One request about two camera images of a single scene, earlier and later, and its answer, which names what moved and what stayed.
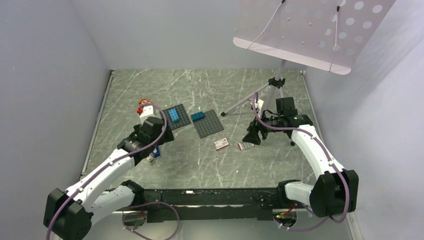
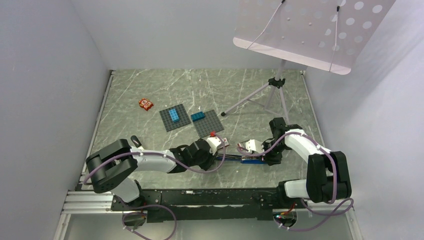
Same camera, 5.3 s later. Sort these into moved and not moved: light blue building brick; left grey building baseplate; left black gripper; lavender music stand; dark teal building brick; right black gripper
Moved: left black gripper; right black gripper
Not moved: light blue building brick; left grey building baseplate; lavender music stand; dark teal building brick
